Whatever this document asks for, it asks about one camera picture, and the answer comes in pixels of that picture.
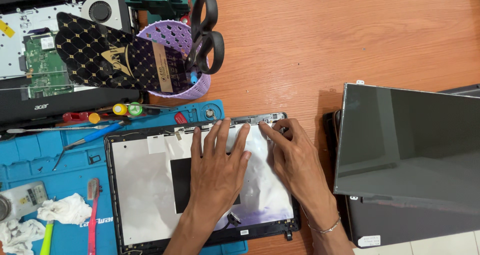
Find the opened black laptop base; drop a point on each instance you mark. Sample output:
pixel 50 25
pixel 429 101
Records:
pixel 22 44

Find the green-capped screwdriver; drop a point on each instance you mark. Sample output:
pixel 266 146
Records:
pixel 135 108

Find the purple plastic basket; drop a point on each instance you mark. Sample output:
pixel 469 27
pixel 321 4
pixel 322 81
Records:
pixel 198 88

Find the black scissors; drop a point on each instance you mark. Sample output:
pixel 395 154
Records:
pixel 204 41

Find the green toothbrush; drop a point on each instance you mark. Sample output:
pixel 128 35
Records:
pixel 46 240

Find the blue silicone repair mat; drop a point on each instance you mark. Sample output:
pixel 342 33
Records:
pixel 71 165

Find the person's right hand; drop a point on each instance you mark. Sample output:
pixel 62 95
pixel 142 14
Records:
pixel 300 165

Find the yellow-capped screwdriver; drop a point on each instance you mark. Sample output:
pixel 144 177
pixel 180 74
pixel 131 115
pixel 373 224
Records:
pixel 119 109

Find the thin metal spudger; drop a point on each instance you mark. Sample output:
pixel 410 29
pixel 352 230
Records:
pixel 48 129

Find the person's left hand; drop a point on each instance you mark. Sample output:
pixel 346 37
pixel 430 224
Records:
pixel 213 180

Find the black laptop lid back cover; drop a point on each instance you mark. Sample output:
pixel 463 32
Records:
pixel 150 183

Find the clear plastic bottle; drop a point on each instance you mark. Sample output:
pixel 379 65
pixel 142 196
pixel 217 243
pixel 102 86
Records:
pixel 22 200

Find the bare laptop screen panel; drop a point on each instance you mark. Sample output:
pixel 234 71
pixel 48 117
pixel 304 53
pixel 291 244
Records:
pixel 408 146

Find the closed black laptop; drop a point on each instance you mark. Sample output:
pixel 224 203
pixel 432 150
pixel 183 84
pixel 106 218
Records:
pixel 393 221

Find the small red plastic pick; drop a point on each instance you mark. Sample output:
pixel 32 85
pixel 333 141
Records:
pixel 180 118

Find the crumpled white tissue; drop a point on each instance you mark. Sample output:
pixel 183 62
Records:
pixel 18 235
pixel 65 209

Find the pink toothbrush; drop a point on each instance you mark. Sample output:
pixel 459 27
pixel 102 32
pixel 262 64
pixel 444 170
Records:
pixel 92 217

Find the black gold-patterned tool pouch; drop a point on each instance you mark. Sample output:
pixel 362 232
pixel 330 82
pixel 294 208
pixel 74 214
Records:
pixel 112 56

